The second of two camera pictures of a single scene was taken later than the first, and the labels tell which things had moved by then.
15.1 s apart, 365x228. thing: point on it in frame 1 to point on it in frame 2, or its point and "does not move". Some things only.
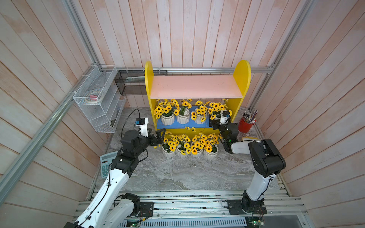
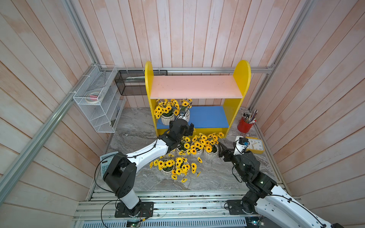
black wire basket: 133,82 does not move
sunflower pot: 167,110 does not move
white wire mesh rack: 100,98 does not move
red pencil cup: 247,120 does not move
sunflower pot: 200,113 to 182,167
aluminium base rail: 208,209 does not move
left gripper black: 160,139 to 190,131
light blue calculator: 105,160 does not move
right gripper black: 213,122 to 230,154
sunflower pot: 216,109 to 166,166
